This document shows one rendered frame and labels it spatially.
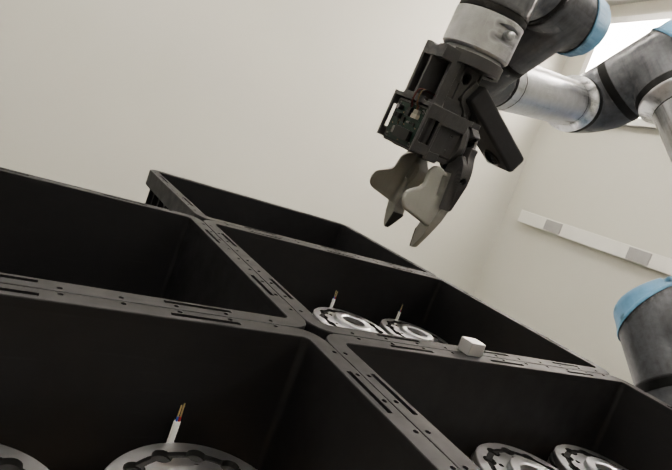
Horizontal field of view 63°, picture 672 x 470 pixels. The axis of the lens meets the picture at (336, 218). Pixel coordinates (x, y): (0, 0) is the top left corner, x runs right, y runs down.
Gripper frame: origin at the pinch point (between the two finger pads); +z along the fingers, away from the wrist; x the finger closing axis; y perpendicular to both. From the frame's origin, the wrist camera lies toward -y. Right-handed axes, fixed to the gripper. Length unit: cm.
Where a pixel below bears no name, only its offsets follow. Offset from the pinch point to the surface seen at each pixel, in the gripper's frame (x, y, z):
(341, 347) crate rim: 21.9, 19.5, 4.2
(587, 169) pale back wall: -201, -296, -30
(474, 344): 19.9, 4.9, 3.4
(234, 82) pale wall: -278, -66, 9
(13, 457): 25.0, 37.4, 10.6
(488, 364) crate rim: 20.8, 3.3, 4.6
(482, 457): 24.8, 3.7, 10.7
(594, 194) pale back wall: -186, -295, -17
